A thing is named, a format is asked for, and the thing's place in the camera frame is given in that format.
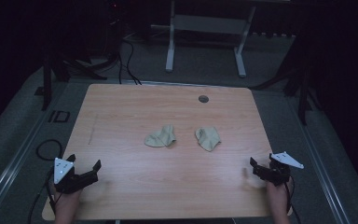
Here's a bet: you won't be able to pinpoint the beige sock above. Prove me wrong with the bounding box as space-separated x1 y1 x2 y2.
194 125 223 153
144 124 178 148

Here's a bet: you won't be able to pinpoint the person's right hand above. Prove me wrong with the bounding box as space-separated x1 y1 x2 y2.
265 177 295 207

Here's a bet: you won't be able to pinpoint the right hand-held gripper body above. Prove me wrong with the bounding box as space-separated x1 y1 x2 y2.
252 150 305 188

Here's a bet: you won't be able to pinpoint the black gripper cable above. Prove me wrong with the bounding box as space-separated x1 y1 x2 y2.
27 169 63 224
282 175 303 224

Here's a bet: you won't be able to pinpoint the white metal stand frame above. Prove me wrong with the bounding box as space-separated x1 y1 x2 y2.
150 0 257 78

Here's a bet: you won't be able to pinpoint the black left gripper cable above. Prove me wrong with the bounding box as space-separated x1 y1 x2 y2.
27 169 63 224

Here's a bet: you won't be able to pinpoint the black looped floor cable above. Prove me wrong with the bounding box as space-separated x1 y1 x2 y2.
35 138 64 162

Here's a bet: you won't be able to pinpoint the black tripod stand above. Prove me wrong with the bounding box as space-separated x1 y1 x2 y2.
33 52 119 112
250 59 324 126

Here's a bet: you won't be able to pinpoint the grey floor rail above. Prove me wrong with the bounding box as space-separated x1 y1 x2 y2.
292 115 352 224
0 117 46 220

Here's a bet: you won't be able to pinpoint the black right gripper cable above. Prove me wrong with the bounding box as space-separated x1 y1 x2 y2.
282 175 303 224

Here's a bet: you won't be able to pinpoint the person's left hand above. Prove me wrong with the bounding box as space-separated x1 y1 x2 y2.
53 185 83 214

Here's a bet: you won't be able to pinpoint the black floor cables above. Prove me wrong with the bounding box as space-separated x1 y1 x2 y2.
117 39 144 86

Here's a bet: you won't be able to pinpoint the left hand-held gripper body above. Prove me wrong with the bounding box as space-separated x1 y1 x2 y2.
53 157 99 195

